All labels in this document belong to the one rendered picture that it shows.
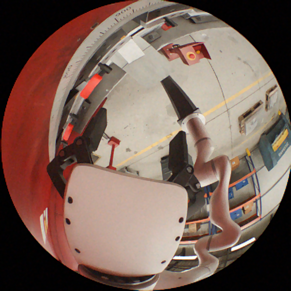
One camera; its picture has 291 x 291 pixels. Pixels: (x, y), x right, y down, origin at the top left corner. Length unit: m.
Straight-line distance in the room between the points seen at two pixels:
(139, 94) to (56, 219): 1.82
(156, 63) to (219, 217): 0.71
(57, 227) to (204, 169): 1.05
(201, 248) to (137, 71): 0.83
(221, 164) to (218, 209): 0.20
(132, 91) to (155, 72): 1.15
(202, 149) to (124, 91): 1.40
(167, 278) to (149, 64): 0.71
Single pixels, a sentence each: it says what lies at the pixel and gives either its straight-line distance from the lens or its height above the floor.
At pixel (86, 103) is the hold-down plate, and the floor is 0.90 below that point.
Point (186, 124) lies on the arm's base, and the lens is 0.73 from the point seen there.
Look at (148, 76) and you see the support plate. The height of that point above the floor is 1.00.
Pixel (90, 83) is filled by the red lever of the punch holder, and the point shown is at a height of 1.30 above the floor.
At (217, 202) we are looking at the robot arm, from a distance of 0.48.
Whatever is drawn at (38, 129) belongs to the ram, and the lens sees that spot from 0.17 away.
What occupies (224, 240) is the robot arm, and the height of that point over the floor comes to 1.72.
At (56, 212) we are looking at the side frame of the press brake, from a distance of 0.90.
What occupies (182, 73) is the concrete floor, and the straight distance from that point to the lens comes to 1.65.
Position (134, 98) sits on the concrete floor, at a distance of 1.70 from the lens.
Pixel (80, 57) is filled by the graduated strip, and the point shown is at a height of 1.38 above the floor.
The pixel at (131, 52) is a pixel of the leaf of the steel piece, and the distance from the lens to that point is 0.51.
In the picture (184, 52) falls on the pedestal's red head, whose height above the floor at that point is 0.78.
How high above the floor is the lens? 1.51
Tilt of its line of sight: 37 degrees down
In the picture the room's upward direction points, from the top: 177 degrees clockwise
